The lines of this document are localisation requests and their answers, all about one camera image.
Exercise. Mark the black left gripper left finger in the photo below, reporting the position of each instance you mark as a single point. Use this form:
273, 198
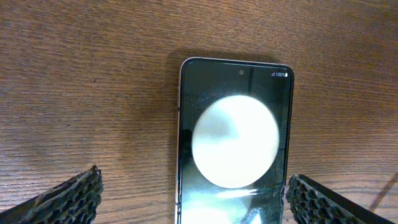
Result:
73, 201

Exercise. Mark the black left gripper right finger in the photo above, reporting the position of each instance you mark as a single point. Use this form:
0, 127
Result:
311, 202

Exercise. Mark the black smartphone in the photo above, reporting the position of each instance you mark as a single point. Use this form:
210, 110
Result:
234, 122

